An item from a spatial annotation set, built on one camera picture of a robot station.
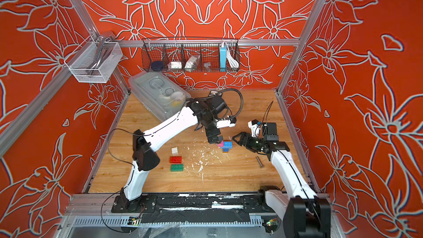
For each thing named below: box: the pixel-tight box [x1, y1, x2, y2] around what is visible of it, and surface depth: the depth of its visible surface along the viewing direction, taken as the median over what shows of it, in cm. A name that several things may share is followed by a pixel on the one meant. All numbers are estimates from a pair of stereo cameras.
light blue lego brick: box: [220, 141, 233, 149], surface depth 86 cm
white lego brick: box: [171, 146, 178, 156], surface depth 90 cm
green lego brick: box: [170, 163, 184, 172], surface depth 85 cm
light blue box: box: [219, 45, 227, 73], surface depth 90 cm
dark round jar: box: [150, 60, 164, 72], surface depth 97 cm
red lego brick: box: [169, 155, 183, 164], surface depth 87 cm
